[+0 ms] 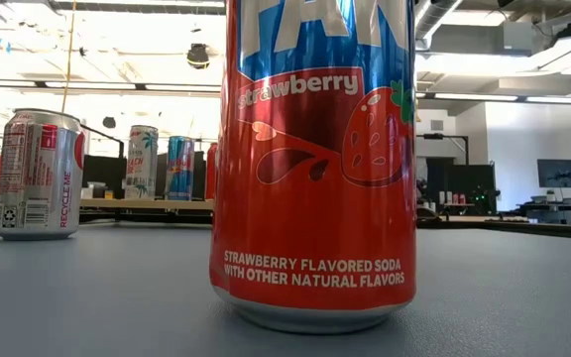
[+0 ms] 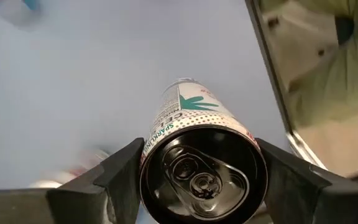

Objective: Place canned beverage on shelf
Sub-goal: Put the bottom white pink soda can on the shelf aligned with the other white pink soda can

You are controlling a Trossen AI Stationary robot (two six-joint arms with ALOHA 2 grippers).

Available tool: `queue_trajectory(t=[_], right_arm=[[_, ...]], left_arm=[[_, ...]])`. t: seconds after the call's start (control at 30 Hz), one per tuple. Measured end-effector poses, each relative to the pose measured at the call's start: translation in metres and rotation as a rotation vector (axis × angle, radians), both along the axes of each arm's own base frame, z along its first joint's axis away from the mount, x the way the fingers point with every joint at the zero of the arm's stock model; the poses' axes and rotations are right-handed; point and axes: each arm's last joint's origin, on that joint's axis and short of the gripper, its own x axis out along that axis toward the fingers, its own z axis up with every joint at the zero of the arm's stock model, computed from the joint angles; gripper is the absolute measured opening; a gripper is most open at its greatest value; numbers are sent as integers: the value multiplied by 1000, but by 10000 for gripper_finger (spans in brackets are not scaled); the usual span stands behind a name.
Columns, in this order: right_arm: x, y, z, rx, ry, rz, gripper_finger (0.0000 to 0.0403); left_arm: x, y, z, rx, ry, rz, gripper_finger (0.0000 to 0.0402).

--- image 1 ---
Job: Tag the red Fanta soda can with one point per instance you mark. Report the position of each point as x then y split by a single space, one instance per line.
211 173
315 208

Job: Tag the blue silver Red Bull can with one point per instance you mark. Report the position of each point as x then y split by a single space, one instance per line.
180 171

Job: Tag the clear glass can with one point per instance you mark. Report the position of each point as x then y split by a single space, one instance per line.
141 163

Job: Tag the wooden tray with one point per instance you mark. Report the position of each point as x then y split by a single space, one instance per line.
166 204

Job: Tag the linear ceiling light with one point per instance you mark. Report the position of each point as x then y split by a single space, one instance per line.
181 87
92 85
474 96
563 99

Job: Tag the black ceiling dome device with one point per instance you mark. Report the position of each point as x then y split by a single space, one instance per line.
197 55
109 122

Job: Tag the black cabinet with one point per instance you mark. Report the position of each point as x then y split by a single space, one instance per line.
104 176

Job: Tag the silver Diet Coke can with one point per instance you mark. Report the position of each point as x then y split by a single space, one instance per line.
37 178

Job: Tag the cluttered office desk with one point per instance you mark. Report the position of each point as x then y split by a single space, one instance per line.
553 213

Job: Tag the dark computer monitor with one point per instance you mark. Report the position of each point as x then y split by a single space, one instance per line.
559 172

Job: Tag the silver ventilation duct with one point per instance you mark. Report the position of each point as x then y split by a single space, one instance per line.
434 20

